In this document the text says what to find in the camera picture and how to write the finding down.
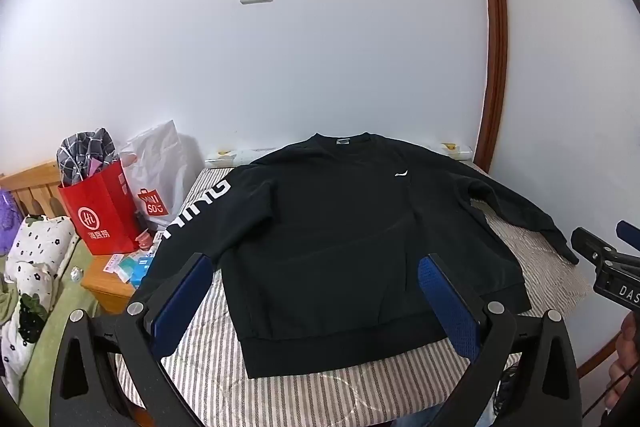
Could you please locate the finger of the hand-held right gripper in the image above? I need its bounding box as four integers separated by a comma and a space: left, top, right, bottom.
616, 220, 640, 253
571, 227, 619, 265

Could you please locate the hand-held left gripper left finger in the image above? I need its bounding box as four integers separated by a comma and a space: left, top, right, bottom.
50, 252, 221, 427

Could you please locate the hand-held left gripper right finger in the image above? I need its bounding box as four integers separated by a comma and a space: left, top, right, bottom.
417, 252, 584, 427

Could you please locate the black sweatshirt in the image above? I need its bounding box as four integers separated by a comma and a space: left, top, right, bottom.
131, 133, 580, 379

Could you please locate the person's right hand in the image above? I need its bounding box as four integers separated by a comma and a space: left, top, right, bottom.
604, 312, 640, 414

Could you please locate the blue small box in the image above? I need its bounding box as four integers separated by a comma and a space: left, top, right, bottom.
134, 257, 157, 286

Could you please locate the teal small box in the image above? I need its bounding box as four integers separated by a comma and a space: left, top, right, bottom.
120, 257, 148, 283

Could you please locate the wooden nightstand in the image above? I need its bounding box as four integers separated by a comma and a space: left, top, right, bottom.
80, 227, 166, 315

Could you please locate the white and red card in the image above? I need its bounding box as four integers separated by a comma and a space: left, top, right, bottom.
102, 254, 131, 276

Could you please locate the red paper bag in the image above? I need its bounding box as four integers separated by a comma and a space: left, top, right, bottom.
57, 159, 146, 256

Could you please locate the green bed sheet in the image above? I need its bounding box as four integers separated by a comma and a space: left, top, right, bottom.
0, 232, 101, 408

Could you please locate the striped bed mattress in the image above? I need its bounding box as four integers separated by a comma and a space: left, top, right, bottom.
115, 159, 593, 427

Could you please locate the white shopping bag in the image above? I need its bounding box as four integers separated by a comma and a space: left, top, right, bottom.
120, 120, 206, 230

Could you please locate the white printed bed pad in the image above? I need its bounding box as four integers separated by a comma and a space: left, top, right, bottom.
205, 142, 474, 168

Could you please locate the white floral blanket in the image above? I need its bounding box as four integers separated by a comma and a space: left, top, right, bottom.
0, 214, 81, 403

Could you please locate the wooden headboard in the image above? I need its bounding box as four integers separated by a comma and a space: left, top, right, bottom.
0, 159, 66, 248

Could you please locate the grey plaid cloth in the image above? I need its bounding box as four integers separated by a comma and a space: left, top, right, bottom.
56, 128, 119, 188

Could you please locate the purple cloth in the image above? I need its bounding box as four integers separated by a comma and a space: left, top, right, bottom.
0, 189, 23, 258

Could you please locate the thin black cable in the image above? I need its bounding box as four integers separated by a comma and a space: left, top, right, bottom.
585, 373, 629, 419

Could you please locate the brown wooden door frame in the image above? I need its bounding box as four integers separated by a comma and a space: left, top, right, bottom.
469, 0, 623, 380

